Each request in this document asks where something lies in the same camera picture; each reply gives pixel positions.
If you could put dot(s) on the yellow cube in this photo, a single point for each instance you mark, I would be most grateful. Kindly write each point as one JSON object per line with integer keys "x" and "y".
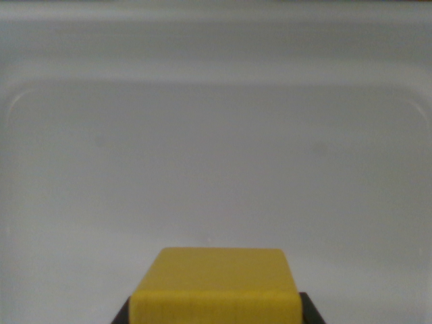
{"x": 216, "y": 287}

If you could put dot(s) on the grey plastic bin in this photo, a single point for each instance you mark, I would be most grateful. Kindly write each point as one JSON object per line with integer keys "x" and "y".
{"x": 202, "y": 152}

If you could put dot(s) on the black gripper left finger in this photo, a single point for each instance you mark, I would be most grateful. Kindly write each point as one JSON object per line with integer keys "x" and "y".
{"x": 122, "y": 314}

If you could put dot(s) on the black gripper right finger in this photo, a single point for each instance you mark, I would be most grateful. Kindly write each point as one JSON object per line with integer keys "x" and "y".
{"x": 312, "y": 312}

